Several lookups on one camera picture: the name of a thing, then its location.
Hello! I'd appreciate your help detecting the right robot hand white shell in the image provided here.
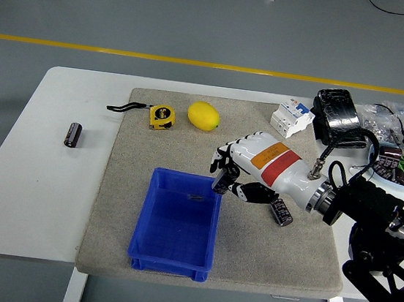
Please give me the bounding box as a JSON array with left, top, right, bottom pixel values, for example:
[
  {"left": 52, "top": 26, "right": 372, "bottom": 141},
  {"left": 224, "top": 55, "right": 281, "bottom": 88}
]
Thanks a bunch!
[{"left": 205, "top": 124, "right": 328, "bottom": 213}]

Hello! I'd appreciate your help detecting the black cylindrical battery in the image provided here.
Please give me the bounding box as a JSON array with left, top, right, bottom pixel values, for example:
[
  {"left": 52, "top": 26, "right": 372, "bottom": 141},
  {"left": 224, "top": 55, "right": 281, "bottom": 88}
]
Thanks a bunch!
[
  {"left": 62, "top": 121, "right": 83, "bottom": 149},
  {"left": 211, "top": 167, "right": 233, "bottom": 197},
  {"left": 266, "top": 196, "right": 296, "bottom": 228}
]

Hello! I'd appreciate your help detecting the blue plastic box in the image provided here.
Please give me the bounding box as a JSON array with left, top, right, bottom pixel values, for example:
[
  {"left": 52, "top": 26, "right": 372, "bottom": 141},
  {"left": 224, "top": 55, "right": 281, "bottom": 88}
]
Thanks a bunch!
[{"left": 124, "top": 164, "right": 226, "bottom": 284}]

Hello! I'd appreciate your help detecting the white circuit breaker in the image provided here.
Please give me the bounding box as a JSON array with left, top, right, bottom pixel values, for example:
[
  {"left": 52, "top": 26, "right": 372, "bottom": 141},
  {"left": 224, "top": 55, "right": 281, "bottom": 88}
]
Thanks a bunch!
[{"left": 267, "top": 96, "right": 318, "bottom": 143}]

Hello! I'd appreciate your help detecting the black wrapped device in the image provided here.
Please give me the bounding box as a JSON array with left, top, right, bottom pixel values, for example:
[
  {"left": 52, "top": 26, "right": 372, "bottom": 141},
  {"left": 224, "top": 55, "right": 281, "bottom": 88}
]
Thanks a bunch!
[{"left": 306, "top": 85, "right": 375, "bottom": 153}]

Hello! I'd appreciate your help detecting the yellow lemon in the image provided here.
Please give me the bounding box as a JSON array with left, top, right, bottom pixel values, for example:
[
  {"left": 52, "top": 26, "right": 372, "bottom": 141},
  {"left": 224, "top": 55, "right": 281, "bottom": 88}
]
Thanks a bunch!
[{"left": 185, "top": 99, "right": 223, "bottom": 133}]

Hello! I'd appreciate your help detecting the grey-brown mat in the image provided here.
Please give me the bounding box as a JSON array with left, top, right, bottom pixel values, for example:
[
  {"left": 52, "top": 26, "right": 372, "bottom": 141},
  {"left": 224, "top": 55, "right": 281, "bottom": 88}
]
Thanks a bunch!
[{"left": 73, "top": 81, "right": 364, "bottom": 302}]

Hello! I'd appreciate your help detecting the clear bag of nuts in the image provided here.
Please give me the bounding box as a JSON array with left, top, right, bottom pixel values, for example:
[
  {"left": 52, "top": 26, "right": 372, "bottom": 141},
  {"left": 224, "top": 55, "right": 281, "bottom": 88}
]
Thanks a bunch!
[{"left": 354, "top": 102, "right": 404, "bottom": 146}]

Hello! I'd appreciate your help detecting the large brown capacitor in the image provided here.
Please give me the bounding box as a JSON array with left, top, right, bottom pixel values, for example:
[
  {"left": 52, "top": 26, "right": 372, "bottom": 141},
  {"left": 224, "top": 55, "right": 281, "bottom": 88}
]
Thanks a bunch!
[{"left": 378, "top": 144, "right": 404, "bottom": 162}]

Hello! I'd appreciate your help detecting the yellow tape measure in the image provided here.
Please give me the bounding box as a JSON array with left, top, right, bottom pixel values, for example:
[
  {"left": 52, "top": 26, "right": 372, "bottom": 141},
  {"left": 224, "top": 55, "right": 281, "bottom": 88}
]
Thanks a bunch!
[{"left": 104, "top": 97, "right": 178, "bottom": 133}]

